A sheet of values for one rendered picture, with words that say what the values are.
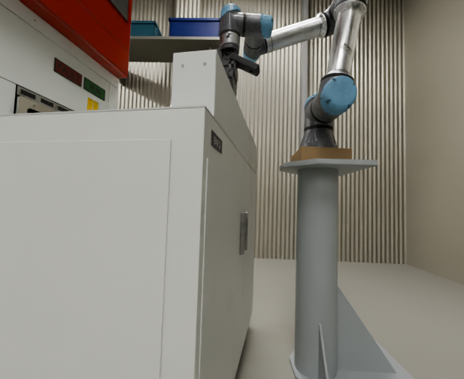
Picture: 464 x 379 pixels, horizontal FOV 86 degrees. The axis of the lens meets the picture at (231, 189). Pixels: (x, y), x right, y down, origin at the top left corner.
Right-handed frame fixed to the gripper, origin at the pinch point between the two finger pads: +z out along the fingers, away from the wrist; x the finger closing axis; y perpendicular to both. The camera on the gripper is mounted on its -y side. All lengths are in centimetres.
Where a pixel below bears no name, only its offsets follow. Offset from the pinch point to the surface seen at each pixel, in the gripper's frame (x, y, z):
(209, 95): 39.9, -3.0, 15.4
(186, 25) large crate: -151, 82, -150
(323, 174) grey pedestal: -13.2, -33.5, 24.6
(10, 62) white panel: 32, 58, -1
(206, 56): 39.9, -2.1, 7.0
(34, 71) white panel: 25, 58, -3
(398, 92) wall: -251, -160, -109
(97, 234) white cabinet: 46, 15, 43
